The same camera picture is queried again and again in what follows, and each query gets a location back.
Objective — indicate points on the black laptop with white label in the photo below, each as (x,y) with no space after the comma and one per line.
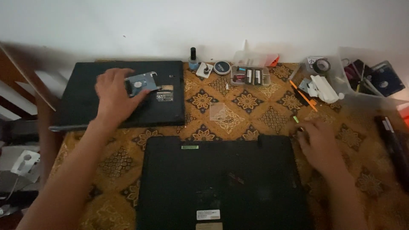
(127,95)

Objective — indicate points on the white plastic part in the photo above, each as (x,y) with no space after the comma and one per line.
(323,89)

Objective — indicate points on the clear plastic lid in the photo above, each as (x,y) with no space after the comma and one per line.
(254,58)

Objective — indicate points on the silver laptop hard drive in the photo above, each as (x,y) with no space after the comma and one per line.
(143,83)

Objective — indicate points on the person's right fingers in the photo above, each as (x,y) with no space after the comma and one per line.
(302,135)

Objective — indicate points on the person's right hand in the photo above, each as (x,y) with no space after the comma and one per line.
(319,147)

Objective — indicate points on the clear box of memory modules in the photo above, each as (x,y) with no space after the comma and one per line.
(251,76)

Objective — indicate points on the white plug adapter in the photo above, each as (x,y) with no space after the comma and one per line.
(204,70)

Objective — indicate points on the small clear plastic bag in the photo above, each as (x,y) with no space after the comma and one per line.
(219,111)

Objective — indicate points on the orange pry tool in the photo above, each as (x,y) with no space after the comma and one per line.
(303,95)

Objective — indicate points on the wooden chair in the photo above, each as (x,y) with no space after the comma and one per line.
(28,86)

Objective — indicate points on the patterned gold tablecloth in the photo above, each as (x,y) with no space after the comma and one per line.
(242,105)

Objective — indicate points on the black laptop bottom cover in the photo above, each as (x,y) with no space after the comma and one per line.
(223,185)

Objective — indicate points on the blue nail polish bottle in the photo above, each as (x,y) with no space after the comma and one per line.
(193,60)

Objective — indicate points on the round dark tin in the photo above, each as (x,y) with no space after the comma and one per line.
(222,67)

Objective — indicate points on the black tape roll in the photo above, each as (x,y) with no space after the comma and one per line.
(321,65)

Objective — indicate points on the person's left hand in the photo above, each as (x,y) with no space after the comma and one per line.
(111,97)

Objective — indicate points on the clear tub of tools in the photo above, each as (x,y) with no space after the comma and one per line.
(370,75)

